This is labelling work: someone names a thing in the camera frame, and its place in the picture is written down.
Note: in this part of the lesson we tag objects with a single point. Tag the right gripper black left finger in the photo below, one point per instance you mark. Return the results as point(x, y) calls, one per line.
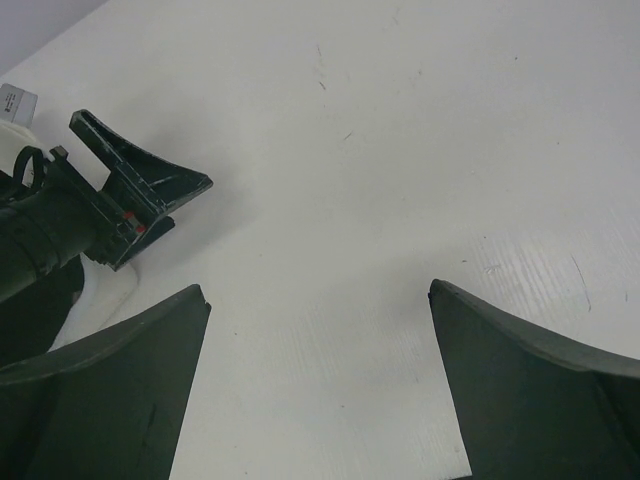
point(110, 405)

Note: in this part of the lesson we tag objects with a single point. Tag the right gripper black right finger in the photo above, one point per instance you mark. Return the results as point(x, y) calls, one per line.
point(531, 403)

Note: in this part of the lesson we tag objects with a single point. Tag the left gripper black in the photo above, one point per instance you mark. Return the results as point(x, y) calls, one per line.
point(141, 188)

